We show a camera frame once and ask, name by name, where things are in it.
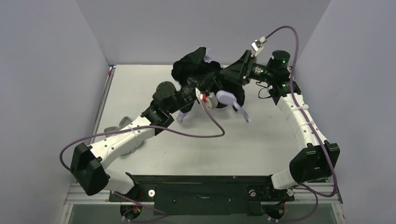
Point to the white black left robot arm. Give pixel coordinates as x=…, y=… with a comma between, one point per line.
x=90, y=162

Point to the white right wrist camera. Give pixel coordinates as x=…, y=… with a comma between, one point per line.
x=257, y=46

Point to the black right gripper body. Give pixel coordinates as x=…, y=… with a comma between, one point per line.
x=244, y=69

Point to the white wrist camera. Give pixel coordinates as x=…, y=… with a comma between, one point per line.
x=209, y=100
x=257, y=46

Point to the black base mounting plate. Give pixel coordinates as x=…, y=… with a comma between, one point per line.
x=214, y=206

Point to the black and lilac folding umbrella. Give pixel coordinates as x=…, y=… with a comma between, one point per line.
x=198, y=66

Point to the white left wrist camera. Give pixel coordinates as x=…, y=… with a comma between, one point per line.
x=209, y=100

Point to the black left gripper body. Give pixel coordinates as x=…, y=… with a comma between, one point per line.
x=195, y=87

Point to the grey umbrella sleeve case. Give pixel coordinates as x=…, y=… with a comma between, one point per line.
x=117, y=126

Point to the aluminium front frame rail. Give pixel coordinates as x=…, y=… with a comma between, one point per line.
x=76, y=195

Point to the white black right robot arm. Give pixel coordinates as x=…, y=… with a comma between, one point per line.
x=318, y=156

